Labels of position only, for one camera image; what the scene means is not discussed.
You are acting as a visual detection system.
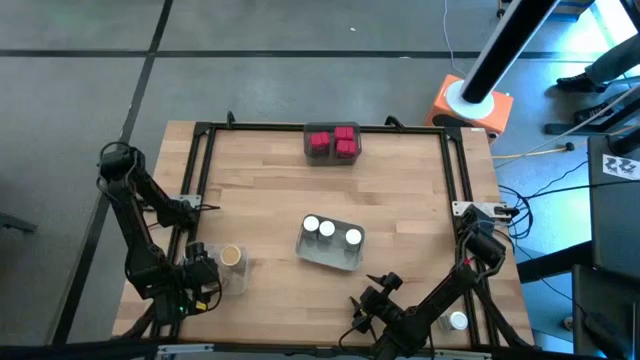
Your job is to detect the light grey plastic bin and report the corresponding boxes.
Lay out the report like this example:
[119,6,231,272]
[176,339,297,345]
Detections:
[297,216,367,272]

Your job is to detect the black computer mouse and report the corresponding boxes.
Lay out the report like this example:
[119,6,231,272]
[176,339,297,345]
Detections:
[582,312,629,359]

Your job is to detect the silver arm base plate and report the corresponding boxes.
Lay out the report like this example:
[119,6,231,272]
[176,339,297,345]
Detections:
[169,194,203,209]
[451,200,509,219]

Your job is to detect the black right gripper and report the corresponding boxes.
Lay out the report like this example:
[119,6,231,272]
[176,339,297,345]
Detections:
[348,272,405,332]

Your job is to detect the black side desk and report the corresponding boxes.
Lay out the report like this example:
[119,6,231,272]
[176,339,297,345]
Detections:
[587,134,640,281]

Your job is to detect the black desk legs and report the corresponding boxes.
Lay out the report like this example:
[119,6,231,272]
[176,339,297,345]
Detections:
[543,97,640,156]

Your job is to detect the black desk crossbeam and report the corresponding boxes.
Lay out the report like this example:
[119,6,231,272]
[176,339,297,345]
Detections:
[514,239,594,284]

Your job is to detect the dark grey translucent bin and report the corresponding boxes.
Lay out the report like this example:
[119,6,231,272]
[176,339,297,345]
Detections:
[302,120,362,167]

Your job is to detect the orange box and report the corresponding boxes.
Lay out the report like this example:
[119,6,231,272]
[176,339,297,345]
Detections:
[425,73,515,144]

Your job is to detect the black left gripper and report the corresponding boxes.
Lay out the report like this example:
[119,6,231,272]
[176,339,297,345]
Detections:
[179,241,224,314]

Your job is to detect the black metal table frame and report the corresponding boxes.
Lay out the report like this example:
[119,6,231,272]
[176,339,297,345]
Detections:
[149,121,501,349]

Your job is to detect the person's leg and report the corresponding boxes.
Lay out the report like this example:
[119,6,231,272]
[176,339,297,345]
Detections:
[556,32,640,94]

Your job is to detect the black cable bundle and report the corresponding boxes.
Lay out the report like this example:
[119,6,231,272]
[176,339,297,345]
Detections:
[469,269,534,349]
[117,299,171,341]

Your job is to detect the silver frame bracket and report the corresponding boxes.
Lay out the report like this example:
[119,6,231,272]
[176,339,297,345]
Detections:
[157,343,215,357]
[433,349,494,360]

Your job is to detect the yellow floor cable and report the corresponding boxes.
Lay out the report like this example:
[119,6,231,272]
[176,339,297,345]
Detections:
[492,143,576,160]

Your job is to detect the brown-lid spice jar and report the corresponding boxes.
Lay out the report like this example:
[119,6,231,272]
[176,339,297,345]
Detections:
[219,243,248,274]

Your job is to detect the white printed marker sheet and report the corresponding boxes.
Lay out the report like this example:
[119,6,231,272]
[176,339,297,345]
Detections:
[602,153,640,181]

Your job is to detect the dark floor object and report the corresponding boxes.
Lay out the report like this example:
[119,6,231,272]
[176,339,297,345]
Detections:
[0,212,37,235]

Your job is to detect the black low desk surface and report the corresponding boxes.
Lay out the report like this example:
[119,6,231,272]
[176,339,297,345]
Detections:
[572,264,640,359]

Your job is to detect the white floor cable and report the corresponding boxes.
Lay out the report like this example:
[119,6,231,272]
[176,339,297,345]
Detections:
[442,0,466,76]

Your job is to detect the tangled black cables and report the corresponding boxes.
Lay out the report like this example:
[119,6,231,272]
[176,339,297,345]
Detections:
[497,159,591,241]

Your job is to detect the clear plastic bin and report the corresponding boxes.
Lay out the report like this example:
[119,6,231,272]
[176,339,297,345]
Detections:
[175,242,251,296]

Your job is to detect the person's shoe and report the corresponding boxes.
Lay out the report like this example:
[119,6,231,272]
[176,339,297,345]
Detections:
[572,102,616,126]

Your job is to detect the white-lid bagel seasoning jar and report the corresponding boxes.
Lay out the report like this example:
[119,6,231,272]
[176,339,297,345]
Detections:
[318,219,337,246]
[439,310,469,332]
[301,214,321,240]
[343,227,363,256]

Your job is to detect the white round disc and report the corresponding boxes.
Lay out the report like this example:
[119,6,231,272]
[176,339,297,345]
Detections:
[444,79,496,121]

